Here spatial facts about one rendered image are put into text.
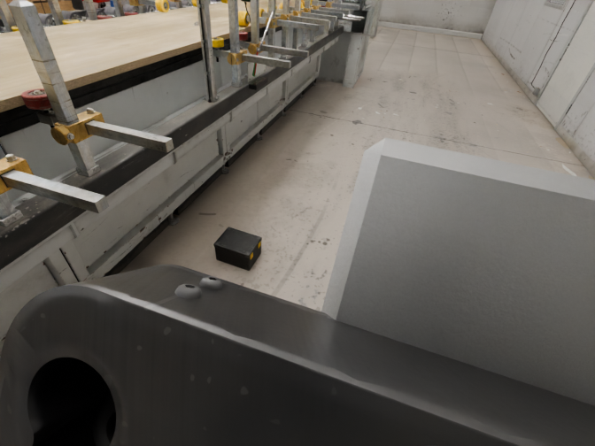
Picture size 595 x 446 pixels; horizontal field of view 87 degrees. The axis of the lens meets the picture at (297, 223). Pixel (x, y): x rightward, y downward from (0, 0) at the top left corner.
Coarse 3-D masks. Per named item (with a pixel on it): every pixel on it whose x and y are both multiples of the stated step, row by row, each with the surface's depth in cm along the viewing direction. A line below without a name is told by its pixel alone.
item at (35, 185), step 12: (12, 180) 71; (24, 180) 71; (36, 180) 71; (48, 180) 72; (36, 192) 71; (48, 192) 70; (60, 192) 69; (72, 192) 69; (84, 192) 69; (72, 204) 70; (84, 204) 68; (96, 204) 67; (108, 204) 70
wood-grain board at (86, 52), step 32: (64, 32) 152; (96, 32) 157; (128, 32) 163; (160, 32) 168; (192, 32) 175; (224, 32) 181; (0, 64) 108; (32, 64) 110; (64, 64) 113; (96, 64) 116; (128, 64) 121; (0, 96) 86
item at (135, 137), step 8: (40, 112) 92; (48, 112) 92; (40, 120) 93; (48, 120) 92; (56, 120) 91; (88, 128) 89; (96, 128) 88; (104, 128) 87; (112, 128) 87; (120, 128) 88; (128, 128) 88; (104, 136) 89; (112, 136) 88; (120, 136) 87; (128, 136) 86; (136, 136) 85; (144, 136) 85; (152, 136) 85; (160, 136) 86; (136, 144) 87; (144, 144) 86; (152, 144) 85; (160, 144) 84; (168, 144) 85
